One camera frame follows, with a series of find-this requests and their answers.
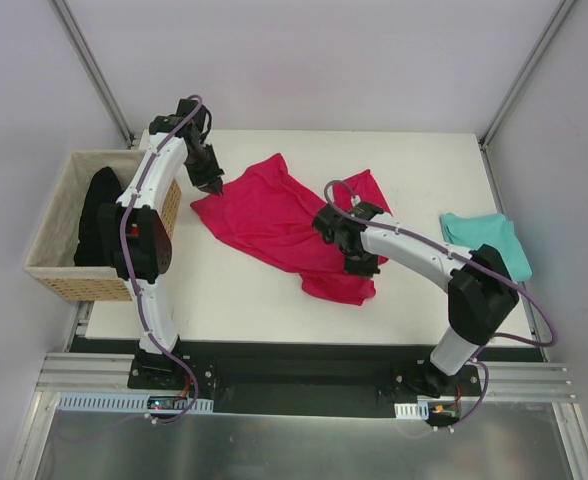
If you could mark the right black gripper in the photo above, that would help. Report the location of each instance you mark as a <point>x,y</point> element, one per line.
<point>362,265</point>

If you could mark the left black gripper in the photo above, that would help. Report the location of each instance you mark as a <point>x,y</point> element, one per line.
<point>209,175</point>

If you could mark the pink t shirt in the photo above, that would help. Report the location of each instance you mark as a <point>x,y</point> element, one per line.
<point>267,214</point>

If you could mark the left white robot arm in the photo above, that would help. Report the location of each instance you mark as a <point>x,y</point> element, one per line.
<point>134,239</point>

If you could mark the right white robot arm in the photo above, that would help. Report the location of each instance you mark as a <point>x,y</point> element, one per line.
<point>479,290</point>

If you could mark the black t shirt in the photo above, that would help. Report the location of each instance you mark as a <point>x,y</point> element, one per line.
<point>104,188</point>

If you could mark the folded teal t shirt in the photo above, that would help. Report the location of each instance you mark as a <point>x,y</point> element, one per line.
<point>495,230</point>

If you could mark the wicker laundry basket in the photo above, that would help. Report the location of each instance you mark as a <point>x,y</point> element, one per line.
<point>51,256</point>

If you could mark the right white cable duct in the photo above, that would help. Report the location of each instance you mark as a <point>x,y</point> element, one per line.
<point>412,411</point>

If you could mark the white cable duct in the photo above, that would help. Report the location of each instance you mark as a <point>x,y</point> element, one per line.
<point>132,403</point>
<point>412,411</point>

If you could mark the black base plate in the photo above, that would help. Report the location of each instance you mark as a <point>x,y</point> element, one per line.
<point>354,381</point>

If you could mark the aluminium rail frame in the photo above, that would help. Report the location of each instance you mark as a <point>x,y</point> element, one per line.
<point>529,425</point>

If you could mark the left rear aluminium post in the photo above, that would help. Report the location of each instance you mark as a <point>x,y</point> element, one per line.
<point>85,54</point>

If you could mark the aluminium post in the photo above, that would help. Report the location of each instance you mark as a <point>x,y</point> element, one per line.
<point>85,54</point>
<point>543,43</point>

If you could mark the left white cable duct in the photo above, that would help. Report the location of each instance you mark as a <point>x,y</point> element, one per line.
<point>132,403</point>

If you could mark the right rear aluminium post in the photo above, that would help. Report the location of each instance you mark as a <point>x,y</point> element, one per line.
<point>543,43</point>

